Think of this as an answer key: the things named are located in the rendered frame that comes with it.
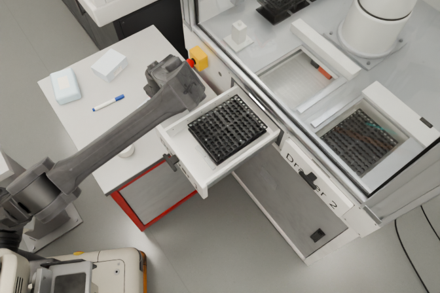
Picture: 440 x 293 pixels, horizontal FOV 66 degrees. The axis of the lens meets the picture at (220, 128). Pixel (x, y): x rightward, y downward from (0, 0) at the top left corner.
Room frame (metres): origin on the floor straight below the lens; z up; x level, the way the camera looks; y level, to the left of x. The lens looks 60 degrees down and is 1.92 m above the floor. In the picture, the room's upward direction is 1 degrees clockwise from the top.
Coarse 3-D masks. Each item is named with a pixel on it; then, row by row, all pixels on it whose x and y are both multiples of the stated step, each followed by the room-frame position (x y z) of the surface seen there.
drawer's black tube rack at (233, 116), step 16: (208, 112) 0.64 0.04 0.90; (224, 112) 0.64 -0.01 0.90; (240, 112) 0.65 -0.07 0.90; (192, 128) 0.59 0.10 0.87; (208, 128) 0.58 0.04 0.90; (224, 128) 0.58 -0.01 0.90; (240, 128) 0.60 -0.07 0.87; (256, 128) 0.58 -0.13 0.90; (224, 144) 0.52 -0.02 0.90; (240, 144) 0.53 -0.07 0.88; (224, 160) 0.47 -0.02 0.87
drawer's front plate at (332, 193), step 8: (288, 144) 0.51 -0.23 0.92; (280, 152) 0.52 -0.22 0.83; (288, 152) 0.50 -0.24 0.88; (296, 152) 0.48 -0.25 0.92; (288, 160) 0.49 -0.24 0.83; (296, 160) 0.47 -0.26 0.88; (304, 160) 0.45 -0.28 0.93; (296, 168) 0.46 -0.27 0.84; (304, 168) 0.44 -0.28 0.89; (312, 168) 0.42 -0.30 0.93; (320, 176) 0.40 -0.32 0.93; (320, 184) 0.38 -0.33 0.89; (328, 184) 0.37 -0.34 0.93; (320, 192) 0.37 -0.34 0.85; (328, 192) 0.36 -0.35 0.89; (336, 192) 0.34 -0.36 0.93; (328, 200) 0.34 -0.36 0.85; (336, 200) 0.33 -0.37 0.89; (344, 200) 0.32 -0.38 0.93; (336, 208) 0.32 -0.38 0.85; (344, 208) 0.30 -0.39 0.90
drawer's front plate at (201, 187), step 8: (160, 128) 0.56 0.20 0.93; (160, 136) 0.55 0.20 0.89; (168, 136) 0.53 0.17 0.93; (168, 144) 0.50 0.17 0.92; (176, 152) 0.47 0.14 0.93; (184, 160) 0.44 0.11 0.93; (184, 168) 0.43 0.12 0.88; (192, 168) 0.42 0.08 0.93; (192, 176) 0.39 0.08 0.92; (192, 184) 0.40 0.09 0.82; (200, 184) 0.36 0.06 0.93; (200, 192) 0.36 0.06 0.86
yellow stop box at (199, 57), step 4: (192, 48) 0.94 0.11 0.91; (196, 48) 0.94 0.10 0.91; (200, 48) 0.94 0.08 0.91; (192, 52) 0.91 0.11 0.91; (196, 52) 0.92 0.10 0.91; (200, 52) 0.92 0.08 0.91; (204, 52) 0.92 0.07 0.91; (192, 56) 0.91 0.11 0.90; (196, 56) 0.90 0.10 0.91; (200, 56) 0.90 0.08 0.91; (204, 56) 0.90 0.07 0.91; (196, 60) 0.89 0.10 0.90; (200, 60) 0.88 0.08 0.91; (204, 60) 0.89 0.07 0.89; (196, 64) 0.89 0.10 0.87; (200, 64) 0.88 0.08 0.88; (204, 64) 0.89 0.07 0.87; (196, 68) 0.89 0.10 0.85; (200, 68) 0.88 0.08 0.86; (204, 68) 0.89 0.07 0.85
